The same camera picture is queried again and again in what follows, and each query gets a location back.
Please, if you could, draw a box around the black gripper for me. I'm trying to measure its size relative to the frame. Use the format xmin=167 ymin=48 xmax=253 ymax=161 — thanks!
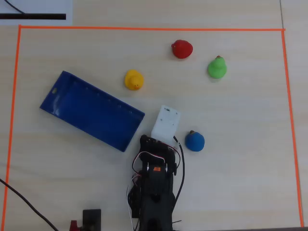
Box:
xmin=140 ymin=134 xmax=179 ymax=169

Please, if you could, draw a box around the yellow rubber duck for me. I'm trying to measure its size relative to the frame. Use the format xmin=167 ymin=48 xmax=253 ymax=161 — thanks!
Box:
xmin=124 ymin=69 xmax=144 ymax=91

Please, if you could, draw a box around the blue plastic box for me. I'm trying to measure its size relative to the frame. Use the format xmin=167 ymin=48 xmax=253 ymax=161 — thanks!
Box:
xmin=39 ymin=70 xmax=145 ymax=153

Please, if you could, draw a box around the blue toy fruit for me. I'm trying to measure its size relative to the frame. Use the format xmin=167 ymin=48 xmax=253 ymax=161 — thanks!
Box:
xmin=184 ymin=130 xmax=205 ymax=152

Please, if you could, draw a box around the black table clamp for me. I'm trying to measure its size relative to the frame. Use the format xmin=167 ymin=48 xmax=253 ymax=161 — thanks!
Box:
xmin=82 ymin=209 xmax=102 ymax=231

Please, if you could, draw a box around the green toy pear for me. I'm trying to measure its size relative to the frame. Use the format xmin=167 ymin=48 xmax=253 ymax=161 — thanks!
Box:
xmin=207 ymin=55 xmax=228 ymax=79

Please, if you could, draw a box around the red toy fruit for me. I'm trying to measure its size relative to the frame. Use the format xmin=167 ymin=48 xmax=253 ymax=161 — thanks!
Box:
xmin=171 ymin=39 xmax=193 ymax=59

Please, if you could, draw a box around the long orange tape strip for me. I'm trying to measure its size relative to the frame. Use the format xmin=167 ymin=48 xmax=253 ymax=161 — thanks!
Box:
xmin=18 ymin=25 xmax=286 ymax=32

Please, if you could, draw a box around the white paper with black bar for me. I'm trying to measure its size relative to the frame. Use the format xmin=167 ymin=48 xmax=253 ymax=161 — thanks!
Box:
xmin=0 ymin=0 xmax=73 ymax=26

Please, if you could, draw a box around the red white servo wire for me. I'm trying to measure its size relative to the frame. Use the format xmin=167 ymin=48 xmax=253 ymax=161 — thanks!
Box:
xmin=131 ymin=144 xmax=181 ymax=176

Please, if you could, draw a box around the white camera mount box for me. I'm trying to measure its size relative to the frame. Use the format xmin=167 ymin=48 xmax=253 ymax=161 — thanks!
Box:
xmin=151 ymin=104 xmax=182 ymax=141

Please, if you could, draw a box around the black camera cable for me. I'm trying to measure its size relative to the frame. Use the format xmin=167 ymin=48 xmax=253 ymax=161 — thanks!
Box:
xmin=172 ymin=135 xmax=186 ymax=202

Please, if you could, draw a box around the white servo wire bundle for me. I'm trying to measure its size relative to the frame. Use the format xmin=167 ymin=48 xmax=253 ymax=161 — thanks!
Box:
xmin=126 ymin=174 xmax=141 ymax=231

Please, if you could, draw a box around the thick black cable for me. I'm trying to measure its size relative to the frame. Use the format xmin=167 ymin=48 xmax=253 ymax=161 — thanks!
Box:
xmin=0 ymin=178 xmax=59 ymax=231

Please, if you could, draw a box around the thin black cable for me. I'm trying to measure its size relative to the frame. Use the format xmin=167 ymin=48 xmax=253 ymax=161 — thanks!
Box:
xmin=4 ymin=0 xmax=26 ymax=14

